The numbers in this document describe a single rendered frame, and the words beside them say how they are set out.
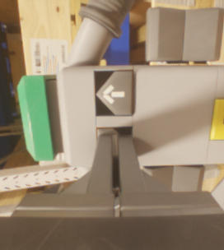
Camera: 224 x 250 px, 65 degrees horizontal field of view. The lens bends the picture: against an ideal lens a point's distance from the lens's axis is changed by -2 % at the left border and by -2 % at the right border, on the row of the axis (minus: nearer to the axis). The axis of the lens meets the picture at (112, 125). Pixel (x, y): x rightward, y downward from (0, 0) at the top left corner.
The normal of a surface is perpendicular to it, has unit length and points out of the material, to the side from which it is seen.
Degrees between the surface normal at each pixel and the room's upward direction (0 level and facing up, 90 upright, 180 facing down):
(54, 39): 90
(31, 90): 74
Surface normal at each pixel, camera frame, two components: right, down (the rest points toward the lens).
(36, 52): 0.27, 0.25
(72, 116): 0.00, 0.28
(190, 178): -0.29, 0.28
